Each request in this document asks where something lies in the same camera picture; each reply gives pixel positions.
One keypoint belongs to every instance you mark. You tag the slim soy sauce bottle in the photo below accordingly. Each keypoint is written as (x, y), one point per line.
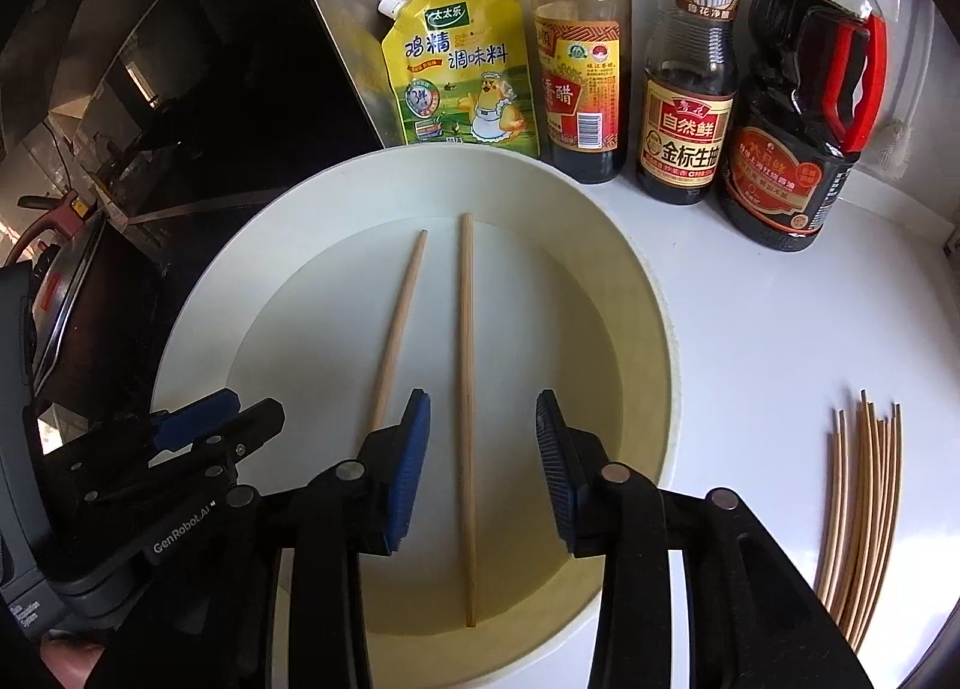
(682, 134)

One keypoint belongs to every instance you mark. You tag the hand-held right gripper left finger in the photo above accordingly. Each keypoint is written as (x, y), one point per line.
(409, 471)

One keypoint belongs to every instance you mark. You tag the light bamboo chopstick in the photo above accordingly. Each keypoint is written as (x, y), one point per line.
(401, 329)
(467, 396)

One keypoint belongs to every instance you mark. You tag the person's left hand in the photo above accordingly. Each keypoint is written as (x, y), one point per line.
(71, 666)

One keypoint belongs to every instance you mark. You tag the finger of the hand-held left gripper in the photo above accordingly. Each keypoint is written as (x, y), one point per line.
(195, 419)
(259, 423)

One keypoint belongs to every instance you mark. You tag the yellow seasoning pouch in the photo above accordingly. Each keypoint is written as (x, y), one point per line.
(457, 81)

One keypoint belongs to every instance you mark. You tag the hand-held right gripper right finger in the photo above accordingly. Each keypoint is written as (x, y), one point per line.
(559, 479)

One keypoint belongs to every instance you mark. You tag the bunch of wooden chopsticks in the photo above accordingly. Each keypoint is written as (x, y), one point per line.
(862, 509)

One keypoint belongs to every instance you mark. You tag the white plastic basin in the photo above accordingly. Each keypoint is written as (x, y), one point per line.
(600, 284)

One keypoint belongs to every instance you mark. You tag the glass vinegar bottle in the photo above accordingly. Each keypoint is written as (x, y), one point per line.
(581, 96)

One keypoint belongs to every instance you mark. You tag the dark cooking pot with lid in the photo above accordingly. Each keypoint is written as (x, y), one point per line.
(112, 299)

